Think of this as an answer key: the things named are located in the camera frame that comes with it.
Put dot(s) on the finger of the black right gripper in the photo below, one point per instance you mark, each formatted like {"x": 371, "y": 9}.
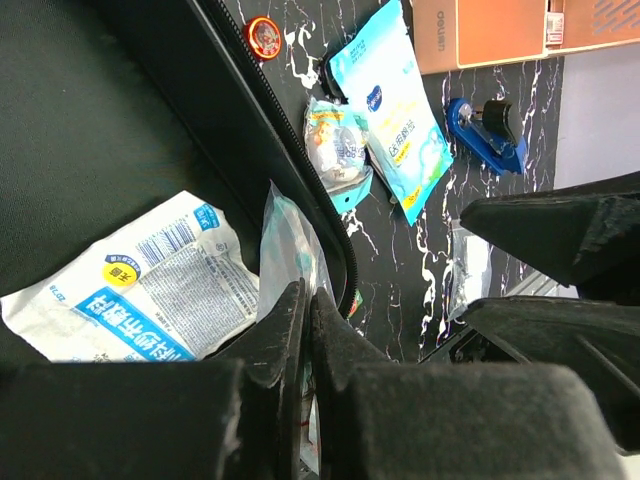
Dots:
{"x": 586, "y": 236}
{"x": 599, "y": 341}

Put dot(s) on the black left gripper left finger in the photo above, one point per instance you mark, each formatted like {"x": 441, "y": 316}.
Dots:
{"x": 232, "y": 416}

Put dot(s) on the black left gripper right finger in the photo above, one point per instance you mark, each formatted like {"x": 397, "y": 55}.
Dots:
{"x": 382, "y": 420}

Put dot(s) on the white gauze pad bag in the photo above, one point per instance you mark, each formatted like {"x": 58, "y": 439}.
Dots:
{"x": 471, "y": 270}

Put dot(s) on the white blue gauze packet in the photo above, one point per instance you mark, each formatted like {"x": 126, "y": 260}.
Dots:
{"x": 169, "y": 286}

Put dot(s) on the clear plastic packet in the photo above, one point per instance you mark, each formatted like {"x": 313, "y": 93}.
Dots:
{"x": 289, "y": 251}

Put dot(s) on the teal round tape packet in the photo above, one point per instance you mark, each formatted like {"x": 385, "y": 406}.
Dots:
{"x": 336, "y": 138}

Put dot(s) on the red black medicine case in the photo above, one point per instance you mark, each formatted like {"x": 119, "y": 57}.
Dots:
{"x": 109, "y": 108}

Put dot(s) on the green wind oil box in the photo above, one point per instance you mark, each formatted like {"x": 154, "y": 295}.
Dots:
{"x": 355, "y": 304}

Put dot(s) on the blue stapler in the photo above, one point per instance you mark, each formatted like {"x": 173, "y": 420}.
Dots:
{"x": 494, "y": 133}

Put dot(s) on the orange mesh file organizer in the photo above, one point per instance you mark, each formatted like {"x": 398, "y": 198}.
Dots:
{"x": 458, "y": 35}

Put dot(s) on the blue cotton swab bag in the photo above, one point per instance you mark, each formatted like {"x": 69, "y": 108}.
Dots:
{"x": 377, "y": 73}

